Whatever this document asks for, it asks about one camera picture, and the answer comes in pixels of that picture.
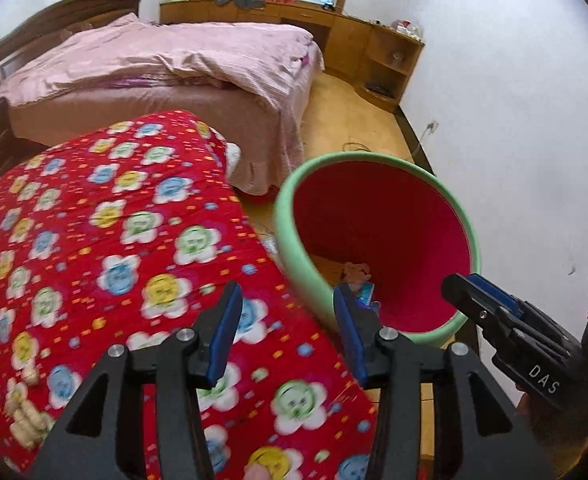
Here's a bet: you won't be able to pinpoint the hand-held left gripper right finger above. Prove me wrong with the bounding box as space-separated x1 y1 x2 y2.
333 282 542 480

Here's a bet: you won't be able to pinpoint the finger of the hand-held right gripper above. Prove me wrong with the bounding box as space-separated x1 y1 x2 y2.
466 272 525 312
441 274 505 333

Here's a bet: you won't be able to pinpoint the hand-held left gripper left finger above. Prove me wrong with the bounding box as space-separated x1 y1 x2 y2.
28 281 245 480

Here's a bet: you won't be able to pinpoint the orange cardboard box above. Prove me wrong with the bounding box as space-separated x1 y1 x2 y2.
310 254 347 286

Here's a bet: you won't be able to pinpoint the red trash bin green rim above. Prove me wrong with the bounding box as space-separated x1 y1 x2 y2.
274 151 482 348

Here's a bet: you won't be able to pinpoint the person's right hand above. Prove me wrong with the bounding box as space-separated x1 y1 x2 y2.
516 390 588 476

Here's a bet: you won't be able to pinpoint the tan crumpled scrap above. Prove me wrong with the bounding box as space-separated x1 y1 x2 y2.
343 261 373 285

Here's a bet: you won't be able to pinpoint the red flower printed blanket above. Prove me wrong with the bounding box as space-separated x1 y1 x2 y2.
0 110 379 480

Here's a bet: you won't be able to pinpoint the beige small toy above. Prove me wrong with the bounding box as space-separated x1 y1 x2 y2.
11 422 54 451

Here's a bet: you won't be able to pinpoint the pink items on shelf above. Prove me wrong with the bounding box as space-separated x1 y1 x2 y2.
391 19 422 41

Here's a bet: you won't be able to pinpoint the pink quilt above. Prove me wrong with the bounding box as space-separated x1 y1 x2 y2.
0 12 325 111

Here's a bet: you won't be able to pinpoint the wooden desk cabinet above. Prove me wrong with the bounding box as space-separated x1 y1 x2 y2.
160 0 425 113

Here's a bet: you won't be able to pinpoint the wooden bed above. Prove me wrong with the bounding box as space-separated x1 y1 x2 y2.
0 0 325 196

